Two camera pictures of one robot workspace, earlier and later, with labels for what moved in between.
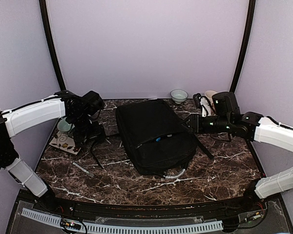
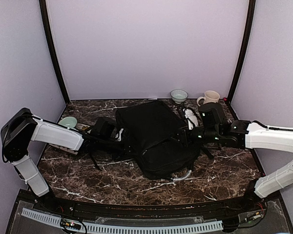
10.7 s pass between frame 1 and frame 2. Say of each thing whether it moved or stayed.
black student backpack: stayed
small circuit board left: stayed
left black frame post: stayed
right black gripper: moved
